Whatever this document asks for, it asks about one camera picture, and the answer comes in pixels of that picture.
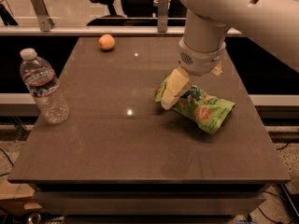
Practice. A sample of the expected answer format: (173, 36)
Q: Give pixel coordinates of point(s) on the green rice chip bag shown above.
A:
(207, 111)

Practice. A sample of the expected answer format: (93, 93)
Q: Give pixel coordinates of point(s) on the brown table with drawers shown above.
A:
(119, 153)

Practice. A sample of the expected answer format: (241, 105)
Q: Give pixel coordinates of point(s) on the black office chair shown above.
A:
(138, 13)

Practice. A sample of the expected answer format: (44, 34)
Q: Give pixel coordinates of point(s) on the clear plastic water bottle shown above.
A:
(41, 81)

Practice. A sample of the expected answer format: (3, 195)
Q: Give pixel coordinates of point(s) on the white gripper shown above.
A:
(201, 61)

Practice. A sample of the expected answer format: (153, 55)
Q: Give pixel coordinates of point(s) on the left metal rail bracket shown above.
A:
(44, 20)

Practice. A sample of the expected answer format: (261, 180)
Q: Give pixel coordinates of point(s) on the middle metal rail bracket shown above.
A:
(162, 16)

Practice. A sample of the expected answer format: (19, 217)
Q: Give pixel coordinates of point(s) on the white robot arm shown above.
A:
(272, 24)

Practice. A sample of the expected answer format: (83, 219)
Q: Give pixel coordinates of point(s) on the orange fruit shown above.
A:
(106, 42)

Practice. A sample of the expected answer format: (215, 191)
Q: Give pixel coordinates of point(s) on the metal rail bracket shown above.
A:
(44, 20)
(162, 16)

